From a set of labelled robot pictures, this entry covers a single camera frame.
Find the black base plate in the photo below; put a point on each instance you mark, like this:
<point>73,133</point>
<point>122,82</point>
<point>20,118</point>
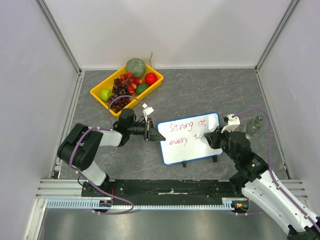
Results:
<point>170,192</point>

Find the dark green lime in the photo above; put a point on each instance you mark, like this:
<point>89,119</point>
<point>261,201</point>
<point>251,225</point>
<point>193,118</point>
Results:
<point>141,88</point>

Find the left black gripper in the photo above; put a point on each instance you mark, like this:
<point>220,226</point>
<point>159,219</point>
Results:
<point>150,132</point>

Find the red fruit cluster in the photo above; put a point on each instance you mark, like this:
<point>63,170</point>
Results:
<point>130,83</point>

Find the yellow plastic tray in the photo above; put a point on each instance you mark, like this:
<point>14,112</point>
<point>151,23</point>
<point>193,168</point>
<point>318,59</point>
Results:
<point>121,98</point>

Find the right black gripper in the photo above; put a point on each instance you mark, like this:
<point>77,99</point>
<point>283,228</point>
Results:
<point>216,139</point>

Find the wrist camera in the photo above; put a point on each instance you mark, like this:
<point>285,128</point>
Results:
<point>147,110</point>
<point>232,122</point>

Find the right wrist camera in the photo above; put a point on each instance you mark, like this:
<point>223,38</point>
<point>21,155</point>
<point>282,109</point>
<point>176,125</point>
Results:
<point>232,122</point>

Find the red apple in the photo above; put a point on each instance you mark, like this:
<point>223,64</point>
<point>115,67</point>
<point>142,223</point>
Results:
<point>150,78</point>

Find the green melon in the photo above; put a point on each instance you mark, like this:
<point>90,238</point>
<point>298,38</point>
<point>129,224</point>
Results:
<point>136,66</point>

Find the light blue cable duct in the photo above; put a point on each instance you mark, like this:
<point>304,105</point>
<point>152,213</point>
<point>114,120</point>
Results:
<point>98,204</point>

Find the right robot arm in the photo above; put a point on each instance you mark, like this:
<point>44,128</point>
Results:
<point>255,181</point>

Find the light green apple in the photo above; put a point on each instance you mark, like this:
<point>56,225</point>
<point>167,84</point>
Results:
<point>105,94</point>

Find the blue framed whiteboard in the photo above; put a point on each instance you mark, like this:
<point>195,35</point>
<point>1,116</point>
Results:
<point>184,138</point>

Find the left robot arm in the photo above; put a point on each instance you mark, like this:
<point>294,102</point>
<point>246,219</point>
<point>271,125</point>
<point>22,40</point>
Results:
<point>79,148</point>

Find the glass soda bottle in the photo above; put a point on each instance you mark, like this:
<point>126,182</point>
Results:
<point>253,125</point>

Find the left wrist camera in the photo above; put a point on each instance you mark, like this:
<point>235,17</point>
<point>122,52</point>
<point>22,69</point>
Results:
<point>147,110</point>

